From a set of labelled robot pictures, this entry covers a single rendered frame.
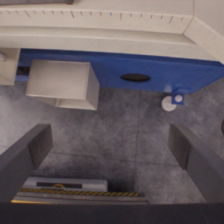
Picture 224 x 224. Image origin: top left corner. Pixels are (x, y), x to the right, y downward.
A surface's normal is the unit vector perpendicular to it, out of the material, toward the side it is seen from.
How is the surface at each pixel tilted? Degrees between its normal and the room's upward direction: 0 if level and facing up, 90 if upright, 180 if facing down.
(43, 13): 90
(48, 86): 0
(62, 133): 0
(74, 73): 0
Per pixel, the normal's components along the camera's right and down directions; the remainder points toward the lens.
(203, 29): -0.65, 0.75
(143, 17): -0.10, 0.99
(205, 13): -0.05, -0.12
